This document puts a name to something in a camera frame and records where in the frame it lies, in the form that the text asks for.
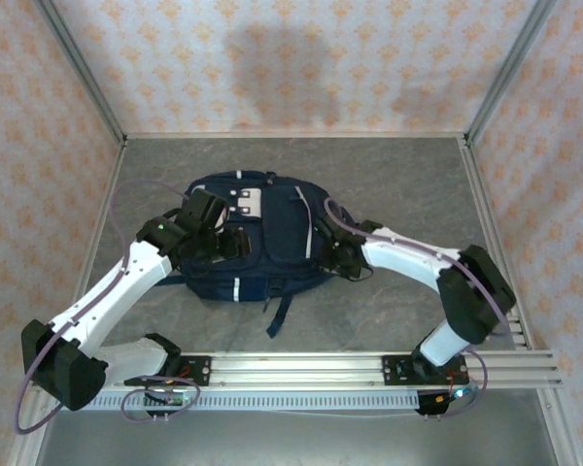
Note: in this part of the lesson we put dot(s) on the navy blue backpack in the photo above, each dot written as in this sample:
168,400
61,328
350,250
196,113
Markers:
277,233

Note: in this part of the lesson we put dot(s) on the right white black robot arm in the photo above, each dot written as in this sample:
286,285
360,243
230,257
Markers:
403,252

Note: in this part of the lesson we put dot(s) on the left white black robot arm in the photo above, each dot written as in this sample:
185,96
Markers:
121,276

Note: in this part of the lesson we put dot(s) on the small circuit board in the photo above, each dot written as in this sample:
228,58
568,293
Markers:
461,393
176,400

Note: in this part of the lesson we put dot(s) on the aluminium table side rail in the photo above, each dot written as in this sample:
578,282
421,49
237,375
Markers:
104,194
486,204

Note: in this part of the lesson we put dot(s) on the aluminium rear frame bar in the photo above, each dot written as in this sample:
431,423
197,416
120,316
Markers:
296,134

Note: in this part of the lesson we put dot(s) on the aluminium mounting rail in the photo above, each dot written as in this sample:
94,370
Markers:
296,371

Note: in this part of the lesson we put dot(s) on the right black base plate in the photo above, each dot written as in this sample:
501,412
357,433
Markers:
396,371

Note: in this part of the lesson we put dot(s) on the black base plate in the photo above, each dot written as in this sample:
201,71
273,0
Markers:
199,371
396,371

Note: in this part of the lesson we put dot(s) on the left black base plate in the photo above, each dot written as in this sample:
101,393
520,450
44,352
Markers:
199,371

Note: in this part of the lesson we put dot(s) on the aluminium frame post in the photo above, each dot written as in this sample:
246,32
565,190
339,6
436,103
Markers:
510,68
82,73

